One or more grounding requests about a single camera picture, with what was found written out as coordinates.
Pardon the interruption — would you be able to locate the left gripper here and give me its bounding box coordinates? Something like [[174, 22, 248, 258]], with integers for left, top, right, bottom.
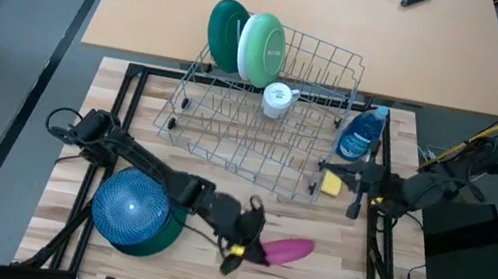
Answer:
[[193, 187, 281, 279]]

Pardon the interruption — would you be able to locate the grey wire dish rack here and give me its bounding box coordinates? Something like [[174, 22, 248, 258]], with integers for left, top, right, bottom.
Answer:
[[143, 0, 373, 211]]

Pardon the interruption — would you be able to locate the magenta plate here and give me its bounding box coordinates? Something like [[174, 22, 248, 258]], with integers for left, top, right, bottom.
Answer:
[[257, 231, 317, 274]]

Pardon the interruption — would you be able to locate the black aluminium table frame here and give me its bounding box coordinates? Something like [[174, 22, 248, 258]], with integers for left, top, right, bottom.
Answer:
[[10, 48, 474, 279]]

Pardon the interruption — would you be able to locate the purple plate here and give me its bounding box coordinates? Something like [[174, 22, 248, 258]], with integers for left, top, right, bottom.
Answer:
[[85, 162, 177, 254]]

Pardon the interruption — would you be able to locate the light wooden desk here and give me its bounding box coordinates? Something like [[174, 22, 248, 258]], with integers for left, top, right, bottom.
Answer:
[[80, 0, 498, 117]]

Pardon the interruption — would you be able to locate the dark green plate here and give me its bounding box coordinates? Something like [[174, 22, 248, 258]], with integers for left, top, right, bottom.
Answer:
[[110, 196, 191, 265], [200, 0, 254, 76]]

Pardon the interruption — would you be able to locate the blue dish soap bottle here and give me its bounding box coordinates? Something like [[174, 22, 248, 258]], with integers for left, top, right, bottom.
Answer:
[[334, 99, 391, 168]]

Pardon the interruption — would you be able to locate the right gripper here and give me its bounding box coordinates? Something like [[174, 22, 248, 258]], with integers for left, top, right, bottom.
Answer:
[[312, 151, 401, 227]]

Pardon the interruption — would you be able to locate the white mug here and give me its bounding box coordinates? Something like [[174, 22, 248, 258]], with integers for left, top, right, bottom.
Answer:
[[259, 79, 304, 123]]

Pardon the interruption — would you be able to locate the light green plate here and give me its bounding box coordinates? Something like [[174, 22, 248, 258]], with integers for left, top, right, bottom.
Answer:
[[231, 9, 293, 93]]

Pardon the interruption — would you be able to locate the yellow sponge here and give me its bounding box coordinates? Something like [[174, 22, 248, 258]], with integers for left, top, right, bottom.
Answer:
[[319, 169, 345, 199]]

